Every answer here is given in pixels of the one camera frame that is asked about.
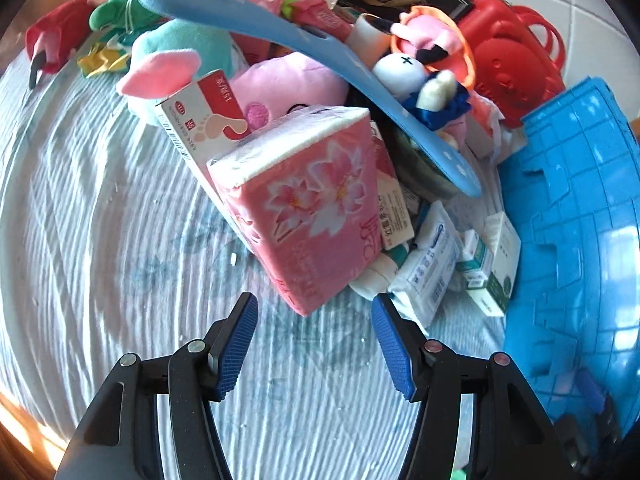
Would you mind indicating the yellow green cloth toy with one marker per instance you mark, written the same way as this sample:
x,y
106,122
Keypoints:
x,y
102,60

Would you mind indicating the striped light blue bed sheet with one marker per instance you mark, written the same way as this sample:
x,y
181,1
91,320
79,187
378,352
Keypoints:
x,y
100,200

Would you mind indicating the small white green box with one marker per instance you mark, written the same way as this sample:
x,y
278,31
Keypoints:
x,y
475,260

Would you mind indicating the pink flamingo plush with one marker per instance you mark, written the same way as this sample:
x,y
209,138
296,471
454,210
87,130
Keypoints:
x,y
430,35

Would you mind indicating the large white green box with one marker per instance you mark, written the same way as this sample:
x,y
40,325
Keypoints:
x,y
502,260

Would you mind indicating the orange plastic bowl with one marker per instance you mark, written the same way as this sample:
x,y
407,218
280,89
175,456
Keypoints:
x,y
465,60

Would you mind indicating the teal plush with pink ears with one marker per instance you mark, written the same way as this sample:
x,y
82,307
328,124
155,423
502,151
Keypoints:
x,y
180,45

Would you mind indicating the red plush toy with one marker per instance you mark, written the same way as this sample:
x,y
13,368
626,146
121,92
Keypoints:
x,y
57,35

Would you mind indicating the blue plastic container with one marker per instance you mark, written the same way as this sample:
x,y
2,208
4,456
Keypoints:
x,y
575,220

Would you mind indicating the white paper cup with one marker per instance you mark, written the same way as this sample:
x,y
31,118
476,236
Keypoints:
x,y
370,32

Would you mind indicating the pink flower tissue pack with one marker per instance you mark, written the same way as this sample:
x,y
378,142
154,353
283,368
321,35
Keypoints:
x,y
300,200

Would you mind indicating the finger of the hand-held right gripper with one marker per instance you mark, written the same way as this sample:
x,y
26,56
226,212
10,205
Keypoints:
x,y
592,395

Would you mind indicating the large pink plush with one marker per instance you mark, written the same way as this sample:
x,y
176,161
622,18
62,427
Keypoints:
x,y
290,85

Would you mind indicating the red plastic basket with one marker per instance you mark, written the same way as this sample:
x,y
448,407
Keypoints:
x,y
505,65

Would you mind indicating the blue plastic shoehorn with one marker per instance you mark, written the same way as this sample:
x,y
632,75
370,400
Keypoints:
x,y
240,17

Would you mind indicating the white doll with cross eye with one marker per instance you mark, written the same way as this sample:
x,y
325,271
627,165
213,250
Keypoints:
x,y
400,70

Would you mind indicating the pink red packet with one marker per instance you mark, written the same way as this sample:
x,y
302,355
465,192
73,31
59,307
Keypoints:
x,y
322,17

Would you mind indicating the white red foot print box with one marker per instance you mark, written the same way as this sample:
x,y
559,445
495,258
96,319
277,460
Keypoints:
x,y
200,120

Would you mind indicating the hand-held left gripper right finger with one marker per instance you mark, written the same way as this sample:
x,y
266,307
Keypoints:
x,y
392,347

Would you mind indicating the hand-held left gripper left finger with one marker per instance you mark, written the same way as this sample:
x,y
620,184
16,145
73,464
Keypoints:
x,y
237,345

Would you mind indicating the white pink plastic packet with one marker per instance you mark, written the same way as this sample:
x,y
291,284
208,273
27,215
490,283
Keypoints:
x,y
487,130

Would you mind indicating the white tube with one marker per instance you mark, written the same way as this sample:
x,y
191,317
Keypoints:
x,y
375,277

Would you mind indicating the white blue medical packet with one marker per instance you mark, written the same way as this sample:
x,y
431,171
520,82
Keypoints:
x,y
430,260

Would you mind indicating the white labelled pack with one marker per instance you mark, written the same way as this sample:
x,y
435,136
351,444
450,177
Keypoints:
x,y
395,200

